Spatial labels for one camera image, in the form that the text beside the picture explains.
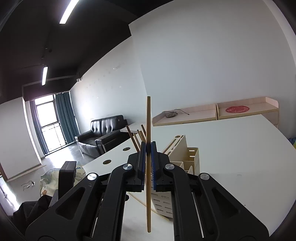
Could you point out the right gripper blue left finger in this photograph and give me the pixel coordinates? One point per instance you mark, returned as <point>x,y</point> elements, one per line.
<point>128,177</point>

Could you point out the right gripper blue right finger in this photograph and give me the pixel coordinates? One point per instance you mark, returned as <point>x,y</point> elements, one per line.
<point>186,195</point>

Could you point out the light wooden chopstick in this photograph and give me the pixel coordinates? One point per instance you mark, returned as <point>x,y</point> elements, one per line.
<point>141,135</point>

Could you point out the cream plastic utensil holder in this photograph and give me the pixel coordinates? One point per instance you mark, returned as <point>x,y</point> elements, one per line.
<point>180,155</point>

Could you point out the wooden chopstick separate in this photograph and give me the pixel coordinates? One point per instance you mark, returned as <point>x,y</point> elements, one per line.
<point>143,130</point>

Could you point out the dark wooden chopstick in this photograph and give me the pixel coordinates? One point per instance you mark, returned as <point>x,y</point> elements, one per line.
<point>132,139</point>

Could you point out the teal curtain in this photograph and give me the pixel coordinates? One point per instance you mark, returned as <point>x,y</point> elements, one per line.
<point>66,116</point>

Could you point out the black leather sofa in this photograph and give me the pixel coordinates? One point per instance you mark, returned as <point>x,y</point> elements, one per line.
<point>103,136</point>

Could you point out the window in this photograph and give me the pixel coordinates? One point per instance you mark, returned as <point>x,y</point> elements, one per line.
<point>47,124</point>

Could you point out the ceiling strip light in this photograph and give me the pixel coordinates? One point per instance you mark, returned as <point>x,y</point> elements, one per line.
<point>44,76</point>

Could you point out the red round mat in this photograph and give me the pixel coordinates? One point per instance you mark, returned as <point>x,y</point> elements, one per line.
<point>237,109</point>

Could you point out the pink wooden cabinet right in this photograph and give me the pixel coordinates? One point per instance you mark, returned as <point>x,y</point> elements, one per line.
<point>265,106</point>

